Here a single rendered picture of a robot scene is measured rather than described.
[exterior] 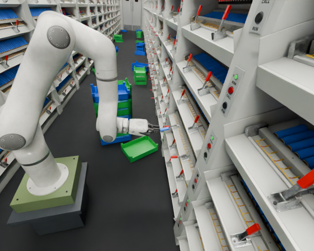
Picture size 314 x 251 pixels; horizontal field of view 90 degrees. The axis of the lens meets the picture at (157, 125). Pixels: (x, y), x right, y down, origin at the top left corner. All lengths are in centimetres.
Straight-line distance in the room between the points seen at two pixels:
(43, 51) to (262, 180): 64
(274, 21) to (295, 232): 35
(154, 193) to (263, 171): 99
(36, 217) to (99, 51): 83
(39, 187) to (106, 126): 47
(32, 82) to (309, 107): 70
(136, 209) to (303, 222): 102
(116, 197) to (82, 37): 103
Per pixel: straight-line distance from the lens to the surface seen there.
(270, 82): 36
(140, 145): 161
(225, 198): 56
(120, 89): 156
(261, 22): 40
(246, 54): 42
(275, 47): 39
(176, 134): 102
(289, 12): 39
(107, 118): 73
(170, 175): 128
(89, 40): 67
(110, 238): 120
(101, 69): 69
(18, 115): 71
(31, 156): 85
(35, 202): 102
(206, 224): 73
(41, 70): 66
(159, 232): 120
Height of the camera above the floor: 113
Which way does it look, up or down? 37 degrees down
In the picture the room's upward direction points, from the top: 6 degrees clockwise
